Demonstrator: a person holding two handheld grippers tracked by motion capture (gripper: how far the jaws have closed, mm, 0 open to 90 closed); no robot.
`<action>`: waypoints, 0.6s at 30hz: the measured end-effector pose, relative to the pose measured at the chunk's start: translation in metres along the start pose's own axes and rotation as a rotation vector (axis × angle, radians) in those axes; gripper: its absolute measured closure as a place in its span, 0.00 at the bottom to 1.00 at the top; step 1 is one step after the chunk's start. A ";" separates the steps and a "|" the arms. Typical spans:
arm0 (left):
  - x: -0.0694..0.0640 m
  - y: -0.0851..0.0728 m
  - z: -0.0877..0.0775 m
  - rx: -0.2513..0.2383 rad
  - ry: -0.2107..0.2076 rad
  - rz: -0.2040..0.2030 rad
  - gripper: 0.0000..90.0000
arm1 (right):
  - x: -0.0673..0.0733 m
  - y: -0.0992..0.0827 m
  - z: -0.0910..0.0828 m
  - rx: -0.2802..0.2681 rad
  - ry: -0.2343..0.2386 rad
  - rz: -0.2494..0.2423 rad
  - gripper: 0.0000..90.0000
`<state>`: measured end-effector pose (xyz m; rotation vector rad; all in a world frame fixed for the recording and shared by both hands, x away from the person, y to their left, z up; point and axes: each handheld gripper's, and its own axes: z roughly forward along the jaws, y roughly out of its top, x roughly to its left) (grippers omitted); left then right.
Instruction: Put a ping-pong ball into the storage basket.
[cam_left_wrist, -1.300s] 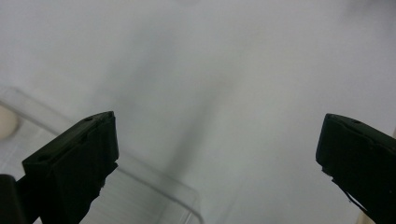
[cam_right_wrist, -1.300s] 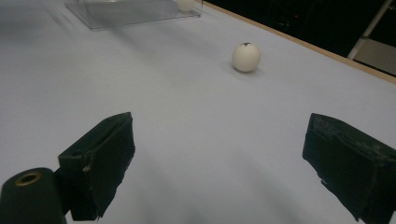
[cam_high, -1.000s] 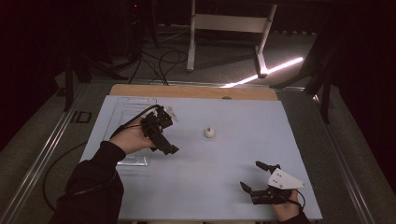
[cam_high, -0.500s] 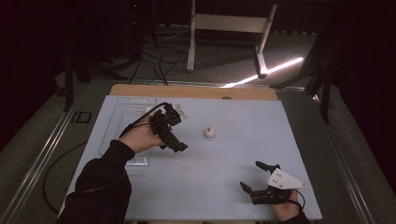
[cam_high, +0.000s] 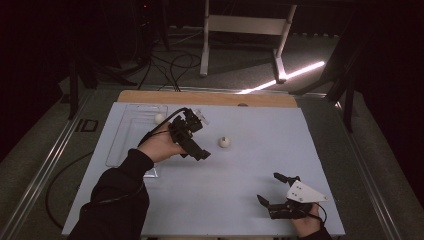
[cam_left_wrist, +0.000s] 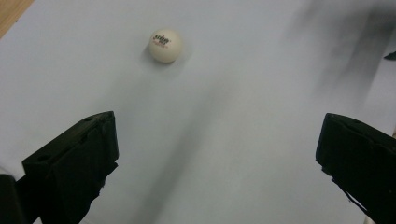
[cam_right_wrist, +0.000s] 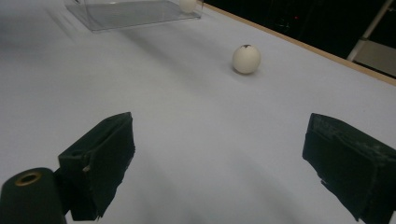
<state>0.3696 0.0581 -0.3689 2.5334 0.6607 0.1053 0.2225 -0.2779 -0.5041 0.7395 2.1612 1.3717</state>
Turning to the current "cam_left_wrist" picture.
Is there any white ping-pong ball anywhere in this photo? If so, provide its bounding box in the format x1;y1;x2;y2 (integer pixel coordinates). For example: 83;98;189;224
148;28;183;64

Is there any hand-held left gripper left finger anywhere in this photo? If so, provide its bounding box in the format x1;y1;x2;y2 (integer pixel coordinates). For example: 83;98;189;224
15;110;120;224

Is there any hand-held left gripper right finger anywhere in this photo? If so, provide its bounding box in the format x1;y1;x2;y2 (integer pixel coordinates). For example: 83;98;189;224
315;112;396;224

